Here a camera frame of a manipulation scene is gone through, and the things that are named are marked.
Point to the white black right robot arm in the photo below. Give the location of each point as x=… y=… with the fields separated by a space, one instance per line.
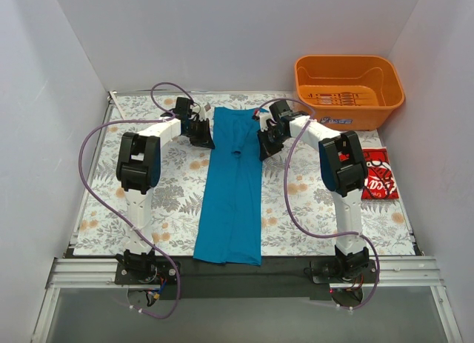
x=343 y=171

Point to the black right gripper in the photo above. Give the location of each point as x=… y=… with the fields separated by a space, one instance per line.
x=269 y=140

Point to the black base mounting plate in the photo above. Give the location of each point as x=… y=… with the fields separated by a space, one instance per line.
x=302 y=285

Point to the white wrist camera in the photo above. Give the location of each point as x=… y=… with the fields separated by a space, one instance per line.
x=200 y=112
x=265 y=120

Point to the orange plastic basket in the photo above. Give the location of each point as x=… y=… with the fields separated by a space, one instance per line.
x=349 y=92

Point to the folded red printed t shirt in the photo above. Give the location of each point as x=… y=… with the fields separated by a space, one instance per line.
x=380 y=182

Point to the aluminium frame rail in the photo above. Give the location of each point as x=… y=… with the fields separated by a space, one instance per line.
x=395 y=271

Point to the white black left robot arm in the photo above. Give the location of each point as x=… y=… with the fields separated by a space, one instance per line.
x=139 y=170

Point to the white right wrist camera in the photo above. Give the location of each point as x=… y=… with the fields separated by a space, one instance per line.
x=265 y=120

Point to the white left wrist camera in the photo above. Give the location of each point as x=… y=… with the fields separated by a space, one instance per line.
x=200 y=112

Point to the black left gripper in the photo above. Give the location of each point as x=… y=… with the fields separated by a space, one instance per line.
x=201 y=134

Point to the teal blue t shirt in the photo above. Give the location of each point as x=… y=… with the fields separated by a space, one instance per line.
x=229 y=229

